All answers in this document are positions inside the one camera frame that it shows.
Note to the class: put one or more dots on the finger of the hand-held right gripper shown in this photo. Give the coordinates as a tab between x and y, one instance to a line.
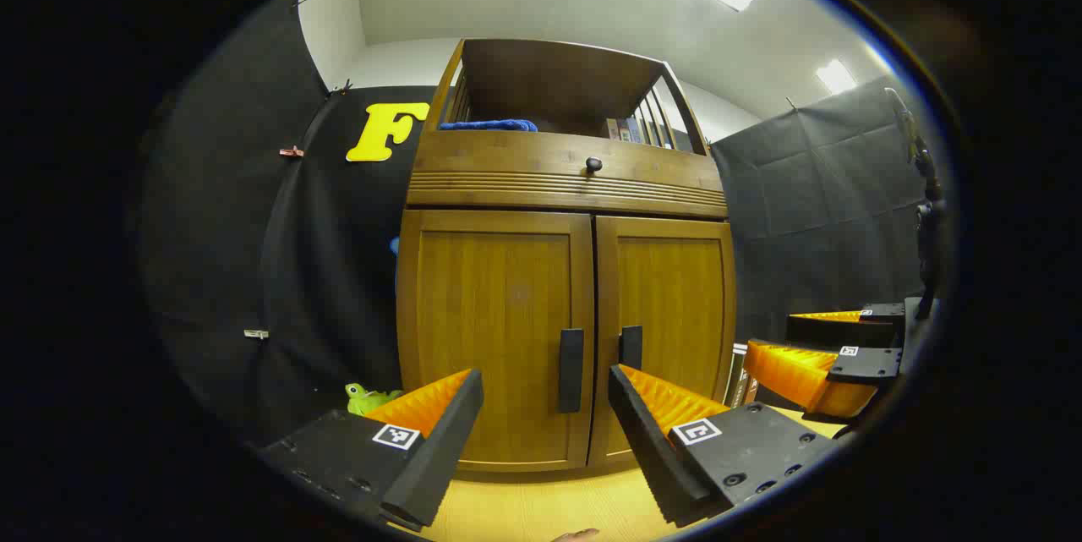
795	377
837	332

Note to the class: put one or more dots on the wooden cabinet door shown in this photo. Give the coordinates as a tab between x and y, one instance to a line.
676	305
490	314

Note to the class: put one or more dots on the green frog plush toy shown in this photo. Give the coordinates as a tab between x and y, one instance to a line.
365	398

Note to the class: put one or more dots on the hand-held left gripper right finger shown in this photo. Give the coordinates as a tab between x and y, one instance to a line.
651	449

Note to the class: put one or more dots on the wooden drawer with ribbed front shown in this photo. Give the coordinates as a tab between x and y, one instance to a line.
507	157

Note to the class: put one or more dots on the small ceiling light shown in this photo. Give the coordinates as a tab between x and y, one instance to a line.
837	77

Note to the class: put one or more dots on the black round drawer knob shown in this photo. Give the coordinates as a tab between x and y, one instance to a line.
593	163

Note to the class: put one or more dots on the red clip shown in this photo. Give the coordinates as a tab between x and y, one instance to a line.
292	152

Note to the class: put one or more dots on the blue folded cloth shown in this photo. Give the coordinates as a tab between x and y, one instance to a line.
490	126

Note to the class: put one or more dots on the wooden double-door shoe cabinet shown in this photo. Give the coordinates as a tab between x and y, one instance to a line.
549	77

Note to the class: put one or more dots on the white clip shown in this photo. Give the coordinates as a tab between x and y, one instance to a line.
256	333

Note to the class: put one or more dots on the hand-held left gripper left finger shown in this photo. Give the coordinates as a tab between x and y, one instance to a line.
448	449

